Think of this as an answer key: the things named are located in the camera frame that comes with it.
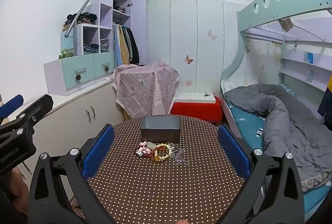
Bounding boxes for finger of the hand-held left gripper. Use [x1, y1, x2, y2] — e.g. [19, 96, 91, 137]
[0, 95, 24, 119]
[0, 94, 54, 143]

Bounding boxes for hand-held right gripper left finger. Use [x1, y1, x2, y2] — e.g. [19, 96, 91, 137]
[27, 124, 116, 224]

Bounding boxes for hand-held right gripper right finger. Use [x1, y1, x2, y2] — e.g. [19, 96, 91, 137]
[217, 124, 304, 224]

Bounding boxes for pink bead bracelet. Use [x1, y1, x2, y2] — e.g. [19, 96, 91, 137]
[135, 142, 153, 157]

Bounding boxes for silver chain necklace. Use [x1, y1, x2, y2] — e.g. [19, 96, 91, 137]
[166, 142, 189, 165]

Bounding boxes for amber bangle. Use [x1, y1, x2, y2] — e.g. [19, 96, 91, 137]
[150, 145, 169, 162]

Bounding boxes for metal tin box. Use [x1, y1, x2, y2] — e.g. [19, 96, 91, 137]
[140, 115, 181, 143]

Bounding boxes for cream bead bracelet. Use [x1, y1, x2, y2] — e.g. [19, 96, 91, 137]
[154, 143, 175, 159]

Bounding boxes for person's left forearm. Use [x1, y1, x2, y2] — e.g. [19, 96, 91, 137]
[12, 169, 29, 215]

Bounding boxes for beige low cabinet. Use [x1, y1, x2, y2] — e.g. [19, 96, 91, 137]
[16, 79, 125, 180]

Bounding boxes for teal bed sheet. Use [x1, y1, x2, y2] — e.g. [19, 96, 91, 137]
[228, 105, 332, 214]

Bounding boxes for wide teal drawer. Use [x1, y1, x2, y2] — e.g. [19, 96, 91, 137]
[61, 56, 95, 89]

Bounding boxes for red storage bench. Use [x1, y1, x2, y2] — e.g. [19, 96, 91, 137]
[170, 101, 222, 126]

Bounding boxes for grey duvet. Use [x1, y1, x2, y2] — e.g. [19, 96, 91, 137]
[224, 84, 332, 192]

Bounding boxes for white pillow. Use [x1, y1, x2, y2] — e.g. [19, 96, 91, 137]
[223, 78, 258, 92]

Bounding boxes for white board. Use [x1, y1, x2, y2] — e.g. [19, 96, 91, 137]
[174, 92, 217, 104]

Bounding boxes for pink printed cloth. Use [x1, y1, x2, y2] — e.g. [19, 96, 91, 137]
[111, 61, 180, 119]

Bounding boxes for brown polka-dot tablecloth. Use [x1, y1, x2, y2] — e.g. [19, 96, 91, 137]
[70, 115, 245, 224]

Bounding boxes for narrow teal drawer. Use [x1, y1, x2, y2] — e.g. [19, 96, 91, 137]
[93, 52, 115, 78]

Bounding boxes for folded blue jeans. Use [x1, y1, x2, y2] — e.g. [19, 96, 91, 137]
[83, 44, 99, 54]

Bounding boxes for folded grey jeans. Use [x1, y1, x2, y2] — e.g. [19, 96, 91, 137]
[100, 38, 112, 53]

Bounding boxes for light blue hanging garment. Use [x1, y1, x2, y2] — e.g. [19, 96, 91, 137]
[114, 25, 123, 66]

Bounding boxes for dark clothes pile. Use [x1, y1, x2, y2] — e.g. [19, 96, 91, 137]
[64, 13, 97, 25]

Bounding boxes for dark hanging garment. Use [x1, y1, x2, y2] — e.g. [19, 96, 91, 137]
[318, 86, 332, 123]

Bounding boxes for black hanging jacket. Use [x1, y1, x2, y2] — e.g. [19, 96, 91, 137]
[127, 28, 140, 64]

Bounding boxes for grey metal handrail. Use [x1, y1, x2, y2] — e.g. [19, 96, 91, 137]
[65, 0, 134, 39]

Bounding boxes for lavender stair shelf cabinet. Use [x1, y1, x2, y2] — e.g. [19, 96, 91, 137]
[44, 0, 147, 96]

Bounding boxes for dark folded clothes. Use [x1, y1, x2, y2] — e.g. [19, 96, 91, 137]
[113, 1, 126, 13]

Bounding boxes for white wardrobe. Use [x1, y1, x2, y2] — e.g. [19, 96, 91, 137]
[146, 0, 247, 93]

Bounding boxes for beige hanging cloth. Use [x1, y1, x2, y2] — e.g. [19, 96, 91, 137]
[279, 18, 293, 31]

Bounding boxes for teal bunk bed frame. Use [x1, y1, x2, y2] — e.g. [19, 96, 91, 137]
[219, 0, 332, 224]

